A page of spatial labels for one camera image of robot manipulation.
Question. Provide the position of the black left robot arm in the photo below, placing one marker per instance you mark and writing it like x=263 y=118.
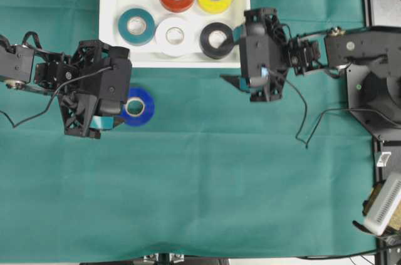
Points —
x=18 y=63

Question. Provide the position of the black tape roll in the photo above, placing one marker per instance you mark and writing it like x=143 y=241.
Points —
x=224 y=49

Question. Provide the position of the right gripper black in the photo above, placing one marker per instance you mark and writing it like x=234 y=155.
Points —
x=298 y=54

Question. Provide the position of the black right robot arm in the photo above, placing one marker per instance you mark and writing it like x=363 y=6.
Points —
x=368 y=58

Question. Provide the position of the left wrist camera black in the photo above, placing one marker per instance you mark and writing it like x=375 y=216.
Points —
x=111 y=86

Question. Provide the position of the white tape roll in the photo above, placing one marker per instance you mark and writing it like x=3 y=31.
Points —
x=176 y=37

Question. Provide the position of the white plastic case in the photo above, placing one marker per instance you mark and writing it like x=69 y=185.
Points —
x=154 y=54

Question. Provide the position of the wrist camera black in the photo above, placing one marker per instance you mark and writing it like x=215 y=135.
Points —
x=111 y=86
x=258 y=53

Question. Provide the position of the blue tape roll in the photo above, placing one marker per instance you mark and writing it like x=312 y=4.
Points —
x=148 y=107

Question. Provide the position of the white perforated box device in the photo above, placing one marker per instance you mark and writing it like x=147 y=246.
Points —
x=384 y=205

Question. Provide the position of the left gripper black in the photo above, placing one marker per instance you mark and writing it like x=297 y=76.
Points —
x=61 y=75

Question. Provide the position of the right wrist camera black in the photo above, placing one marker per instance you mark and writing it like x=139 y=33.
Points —
x=258 y=53

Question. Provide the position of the black stand base bottom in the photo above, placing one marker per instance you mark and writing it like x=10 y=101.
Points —
x=167 y=259

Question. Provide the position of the teal tape roll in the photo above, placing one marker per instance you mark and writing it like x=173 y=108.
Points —
x=136 y=26

